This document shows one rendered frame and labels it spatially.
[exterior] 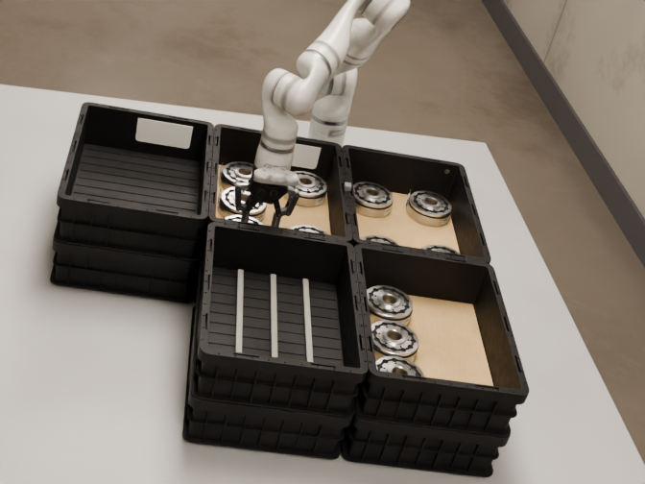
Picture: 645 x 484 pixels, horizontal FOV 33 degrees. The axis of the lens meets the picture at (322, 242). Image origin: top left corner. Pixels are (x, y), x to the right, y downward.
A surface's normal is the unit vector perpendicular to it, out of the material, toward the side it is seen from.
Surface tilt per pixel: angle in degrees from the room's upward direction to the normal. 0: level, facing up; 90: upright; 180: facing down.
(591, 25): 90
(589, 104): 90
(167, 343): 0
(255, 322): 0
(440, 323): 0
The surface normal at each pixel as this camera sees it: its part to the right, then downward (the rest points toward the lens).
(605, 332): 0.21, -0.80
